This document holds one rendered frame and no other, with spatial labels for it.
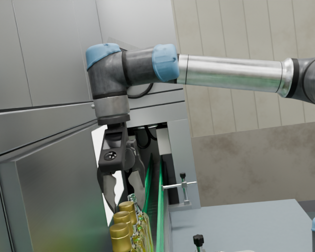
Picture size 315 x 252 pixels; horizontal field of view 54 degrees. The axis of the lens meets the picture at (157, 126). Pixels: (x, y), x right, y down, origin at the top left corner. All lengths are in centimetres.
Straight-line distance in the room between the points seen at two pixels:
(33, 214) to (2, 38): 31
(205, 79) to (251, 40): 249
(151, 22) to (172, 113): 47
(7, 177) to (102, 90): 25
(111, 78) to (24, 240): 33
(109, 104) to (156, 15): 106
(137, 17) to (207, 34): 164
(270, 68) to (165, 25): 95
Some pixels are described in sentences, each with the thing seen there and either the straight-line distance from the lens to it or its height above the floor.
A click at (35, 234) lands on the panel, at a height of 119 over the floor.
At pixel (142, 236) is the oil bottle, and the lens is 72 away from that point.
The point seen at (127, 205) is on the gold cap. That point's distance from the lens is 68.
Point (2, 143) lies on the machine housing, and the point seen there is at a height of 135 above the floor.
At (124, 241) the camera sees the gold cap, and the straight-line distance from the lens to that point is 58.
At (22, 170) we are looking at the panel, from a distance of 53.
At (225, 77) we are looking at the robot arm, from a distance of 75.
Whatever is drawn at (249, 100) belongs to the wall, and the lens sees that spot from 320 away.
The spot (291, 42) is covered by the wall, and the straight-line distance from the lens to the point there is 329.
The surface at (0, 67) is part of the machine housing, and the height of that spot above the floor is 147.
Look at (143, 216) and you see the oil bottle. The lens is 81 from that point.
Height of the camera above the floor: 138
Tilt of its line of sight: 6 degrees down
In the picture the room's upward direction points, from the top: 9 degrees counter-clockwise
